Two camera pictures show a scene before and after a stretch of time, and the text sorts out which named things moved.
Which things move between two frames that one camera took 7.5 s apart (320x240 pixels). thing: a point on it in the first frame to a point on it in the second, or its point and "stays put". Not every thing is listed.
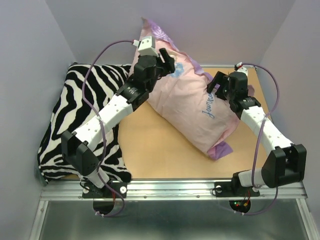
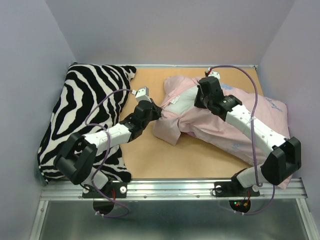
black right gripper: x=218 y=79 to x=198 y=102
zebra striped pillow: x=87 y=88 stays put
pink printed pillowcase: x=207 y=121 to x=242 y=142
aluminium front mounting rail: x=165 y=190 stays put
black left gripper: x=168 y=60 to x=156 y=110
